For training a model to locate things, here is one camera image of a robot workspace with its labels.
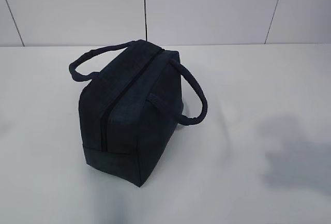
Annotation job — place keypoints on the dark blue lunch bag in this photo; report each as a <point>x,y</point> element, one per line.
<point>135,96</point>

